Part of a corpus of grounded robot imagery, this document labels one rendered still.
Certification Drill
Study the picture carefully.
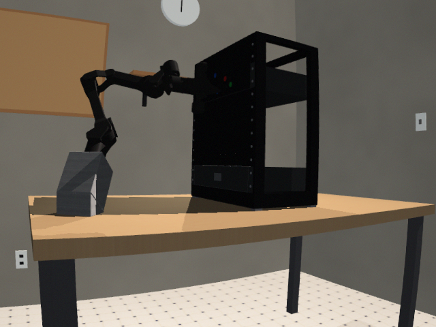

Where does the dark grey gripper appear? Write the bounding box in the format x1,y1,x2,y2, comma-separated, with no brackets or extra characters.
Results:
181,62,221,114

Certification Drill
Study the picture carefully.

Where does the black server rack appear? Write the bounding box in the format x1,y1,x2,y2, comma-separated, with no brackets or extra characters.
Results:
191,31,319,211

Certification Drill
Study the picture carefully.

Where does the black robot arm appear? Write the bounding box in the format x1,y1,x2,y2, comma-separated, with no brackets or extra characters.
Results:
80,60,210,157

